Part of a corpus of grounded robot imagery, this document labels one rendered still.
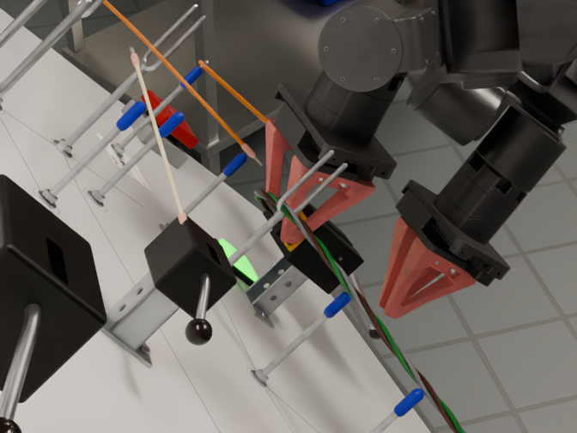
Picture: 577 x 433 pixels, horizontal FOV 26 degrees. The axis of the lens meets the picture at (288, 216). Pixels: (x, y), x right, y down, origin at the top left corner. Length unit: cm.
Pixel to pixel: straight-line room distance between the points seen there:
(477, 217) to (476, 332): 153
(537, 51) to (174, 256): 32
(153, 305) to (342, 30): 25
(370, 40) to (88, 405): 34
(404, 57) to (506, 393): 167
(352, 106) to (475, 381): 159
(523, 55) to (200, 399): 33
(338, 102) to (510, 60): 13
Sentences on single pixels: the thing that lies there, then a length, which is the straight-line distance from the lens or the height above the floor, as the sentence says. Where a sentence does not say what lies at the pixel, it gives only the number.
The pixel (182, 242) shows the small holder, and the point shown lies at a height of 137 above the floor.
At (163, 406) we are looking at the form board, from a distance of 67.
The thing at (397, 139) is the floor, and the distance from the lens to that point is 301.
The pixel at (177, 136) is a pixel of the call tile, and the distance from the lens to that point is 118.
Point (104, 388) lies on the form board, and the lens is 62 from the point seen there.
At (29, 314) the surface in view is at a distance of 38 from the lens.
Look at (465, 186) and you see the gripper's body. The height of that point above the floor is 117.
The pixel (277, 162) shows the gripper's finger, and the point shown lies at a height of 122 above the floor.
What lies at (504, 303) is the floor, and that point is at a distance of 261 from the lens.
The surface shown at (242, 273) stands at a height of 110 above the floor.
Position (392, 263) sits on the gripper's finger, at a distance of 106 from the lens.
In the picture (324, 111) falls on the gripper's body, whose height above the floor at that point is 128.
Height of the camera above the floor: 181
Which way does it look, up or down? 41 degrees down
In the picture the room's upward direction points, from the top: straight up
